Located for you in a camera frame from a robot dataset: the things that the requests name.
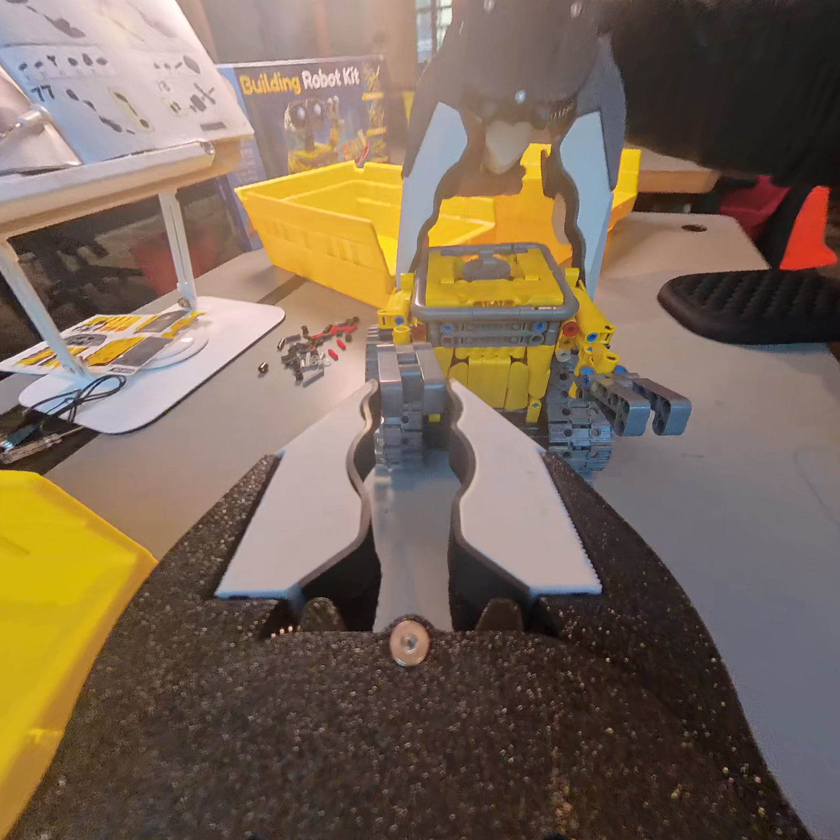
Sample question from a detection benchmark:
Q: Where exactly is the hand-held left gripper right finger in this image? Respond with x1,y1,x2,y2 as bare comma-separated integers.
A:
448,379,603,597

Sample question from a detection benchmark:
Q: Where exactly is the blue printed kit box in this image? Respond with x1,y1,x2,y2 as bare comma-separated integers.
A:
218,56,392,253

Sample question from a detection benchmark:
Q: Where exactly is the cream book stand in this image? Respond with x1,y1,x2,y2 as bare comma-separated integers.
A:
0,66,257,378

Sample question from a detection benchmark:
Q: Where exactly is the grey and yellow brick assembly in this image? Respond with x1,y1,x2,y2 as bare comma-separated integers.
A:
376,341,448,421

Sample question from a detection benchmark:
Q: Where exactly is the red plastic canister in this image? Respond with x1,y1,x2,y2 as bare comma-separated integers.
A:
718,174,793,242

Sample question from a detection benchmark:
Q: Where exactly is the orange traffic cone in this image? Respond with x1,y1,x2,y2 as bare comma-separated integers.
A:
780,185,840,271

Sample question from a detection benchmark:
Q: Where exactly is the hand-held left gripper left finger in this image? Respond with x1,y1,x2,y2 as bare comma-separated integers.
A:
214,379,380,599

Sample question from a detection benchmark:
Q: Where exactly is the black cable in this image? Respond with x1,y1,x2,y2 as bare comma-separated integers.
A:
29,373,127,422

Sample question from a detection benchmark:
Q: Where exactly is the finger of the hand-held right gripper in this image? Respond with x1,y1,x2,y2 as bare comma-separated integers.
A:
541,110,616,301
395,104,471,294

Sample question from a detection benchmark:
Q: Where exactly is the pile of small brick pins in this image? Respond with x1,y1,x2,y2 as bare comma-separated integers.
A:
256,316,361,388

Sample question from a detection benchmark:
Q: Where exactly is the yellow plastic parts bin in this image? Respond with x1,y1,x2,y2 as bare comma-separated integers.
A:
235,161,498,308

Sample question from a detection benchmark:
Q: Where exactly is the yellow tracked brick vehicle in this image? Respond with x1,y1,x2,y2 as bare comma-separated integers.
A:
364,241,693,476

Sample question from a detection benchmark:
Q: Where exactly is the clear handle screwdriver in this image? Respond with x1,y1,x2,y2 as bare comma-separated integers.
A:
0,420,86,455

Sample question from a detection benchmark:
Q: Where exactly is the grey desk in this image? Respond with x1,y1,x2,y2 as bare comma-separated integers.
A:
0,210,840,840

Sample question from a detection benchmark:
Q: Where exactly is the person's right forearm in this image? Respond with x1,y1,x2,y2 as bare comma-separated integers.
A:
594,0,840,191

